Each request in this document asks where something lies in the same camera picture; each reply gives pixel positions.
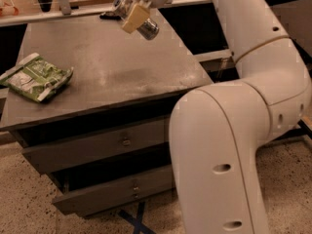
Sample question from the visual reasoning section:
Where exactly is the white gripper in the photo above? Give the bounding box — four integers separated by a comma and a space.
122, 0, 169, 33

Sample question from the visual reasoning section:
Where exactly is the silver redbull can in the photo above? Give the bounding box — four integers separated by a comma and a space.
113, 0, 159, 40

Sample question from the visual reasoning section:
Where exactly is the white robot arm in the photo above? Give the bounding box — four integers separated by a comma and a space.
169, 0, 311, 234

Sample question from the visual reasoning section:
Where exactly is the small black object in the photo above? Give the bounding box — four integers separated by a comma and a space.
99, 12, 121, 20

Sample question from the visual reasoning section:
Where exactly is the green chip bag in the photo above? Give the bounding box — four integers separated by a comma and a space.
0, 53, 73, 102

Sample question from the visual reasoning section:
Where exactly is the grey drawer cabinet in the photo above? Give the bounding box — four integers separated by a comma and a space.
0, 8, 215, 218

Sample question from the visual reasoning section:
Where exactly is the orange white object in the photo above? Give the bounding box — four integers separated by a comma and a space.
0, 0, 19, 17

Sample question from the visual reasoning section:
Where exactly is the upper grey drawer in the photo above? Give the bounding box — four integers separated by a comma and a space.
22, 116, 169, 174

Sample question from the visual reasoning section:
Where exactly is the grey drawer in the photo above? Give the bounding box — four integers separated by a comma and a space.
22, 116, 169, 174
53, 165, 175, 216

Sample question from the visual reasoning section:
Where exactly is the lower grey drawer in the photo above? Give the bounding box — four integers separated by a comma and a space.
53, 165, 175, 216

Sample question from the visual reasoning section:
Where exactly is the black metal stand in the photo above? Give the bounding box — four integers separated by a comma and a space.
277, 117, 312, 140

